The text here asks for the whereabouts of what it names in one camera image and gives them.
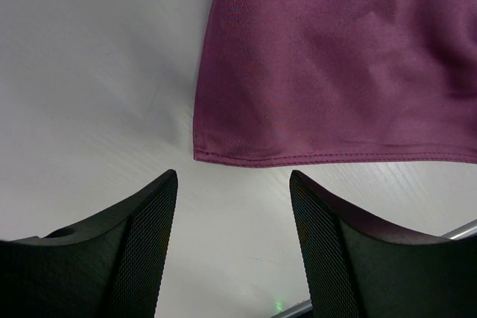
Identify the purple cloth napkin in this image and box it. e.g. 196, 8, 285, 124
193, 0, 476, 168

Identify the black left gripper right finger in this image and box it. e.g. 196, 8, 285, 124
289, 171, 476, 317

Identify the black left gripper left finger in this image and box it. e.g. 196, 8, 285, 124
1, 170, 177, 317

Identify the aluminium front rail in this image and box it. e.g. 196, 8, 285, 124
272, 220, 476, 318

